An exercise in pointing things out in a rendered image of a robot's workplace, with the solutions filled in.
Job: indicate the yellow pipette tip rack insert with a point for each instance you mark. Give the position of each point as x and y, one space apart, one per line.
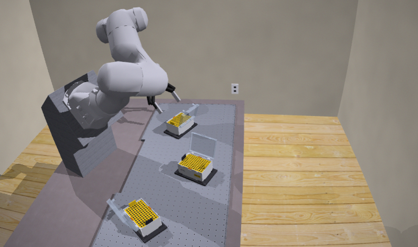
194 162
140 213
175 121

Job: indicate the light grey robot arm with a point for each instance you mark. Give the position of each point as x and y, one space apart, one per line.
119 80

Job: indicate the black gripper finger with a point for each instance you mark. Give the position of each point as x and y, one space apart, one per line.
152 102
170 88

